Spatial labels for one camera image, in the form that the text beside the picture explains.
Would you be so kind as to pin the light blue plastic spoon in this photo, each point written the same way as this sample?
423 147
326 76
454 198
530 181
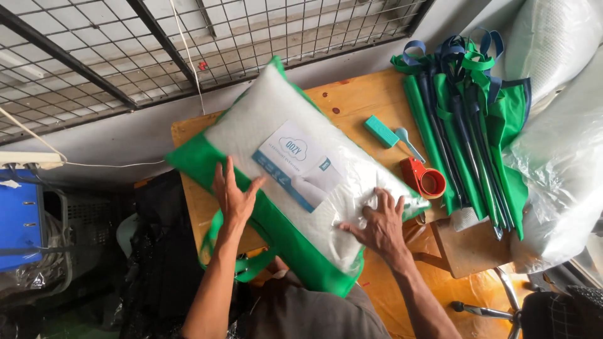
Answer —
409 142

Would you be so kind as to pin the white pillow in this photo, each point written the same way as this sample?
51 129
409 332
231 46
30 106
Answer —
268 106

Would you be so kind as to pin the black plastic bag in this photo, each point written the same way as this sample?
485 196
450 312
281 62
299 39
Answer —
160 263

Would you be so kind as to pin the white and blue paper label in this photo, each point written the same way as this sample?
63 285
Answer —
294 160

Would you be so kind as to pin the teal rectangular box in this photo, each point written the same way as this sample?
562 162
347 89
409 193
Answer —
381 131

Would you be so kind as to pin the wooden stool with metal legs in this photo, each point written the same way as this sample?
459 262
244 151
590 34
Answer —
471 249

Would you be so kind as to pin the person's left hand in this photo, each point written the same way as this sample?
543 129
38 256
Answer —
235 202

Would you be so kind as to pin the person's grey shirt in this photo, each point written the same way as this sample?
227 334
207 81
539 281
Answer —
306 310

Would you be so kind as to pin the heap of plastic-wrapped white pillows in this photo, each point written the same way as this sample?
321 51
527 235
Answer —
560 155

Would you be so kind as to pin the green fabric bag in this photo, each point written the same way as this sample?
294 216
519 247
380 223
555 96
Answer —
287 242

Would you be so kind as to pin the dark checkered cloth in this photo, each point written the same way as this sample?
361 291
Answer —
565 313

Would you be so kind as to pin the stack of green folded bags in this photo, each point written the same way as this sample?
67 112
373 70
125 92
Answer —
471 136

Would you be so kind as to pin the red tape dispenser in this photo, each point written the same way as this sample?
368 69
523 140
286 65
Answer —
424 179

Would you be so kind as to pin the person's right hand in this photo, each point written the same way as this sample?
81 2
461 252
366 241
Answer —
384 230

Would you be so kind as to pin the blue box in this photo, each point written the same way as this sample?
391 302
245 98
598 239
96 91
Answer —
19 216

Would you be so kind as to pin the grey plastic crate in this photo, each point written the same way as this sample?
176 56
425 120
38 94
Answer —
87 226

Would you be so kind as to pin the yellow plastic sheet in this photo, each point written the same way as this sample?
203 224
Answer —
424 282

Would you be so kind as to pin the white power strip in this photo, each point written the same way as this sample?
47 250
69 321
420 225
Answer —
28 159

